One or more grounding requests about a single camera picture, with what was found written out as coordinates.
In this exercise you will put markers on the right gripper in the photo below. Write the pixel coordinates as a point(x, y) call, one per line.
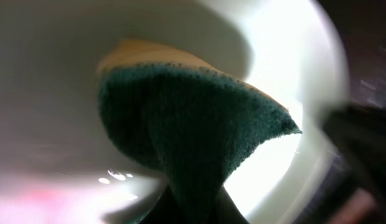
point(359, 133)

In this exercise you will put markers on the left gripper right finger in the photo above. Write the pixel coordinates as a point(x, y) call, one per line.
point(225, 211)

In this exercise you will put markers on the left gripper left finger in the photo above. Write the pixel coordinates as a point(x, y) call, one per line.
point(165, 211)

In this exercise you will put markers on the green sponge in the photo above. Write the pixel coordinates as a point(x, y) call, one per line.
point(169, 110)

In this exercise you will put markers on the light green plate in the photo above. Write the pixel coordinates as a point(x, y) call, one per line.
point(56, 162)

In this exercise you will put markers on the round black tray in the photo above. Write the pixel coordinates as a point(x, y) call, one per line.
point(357, 32)

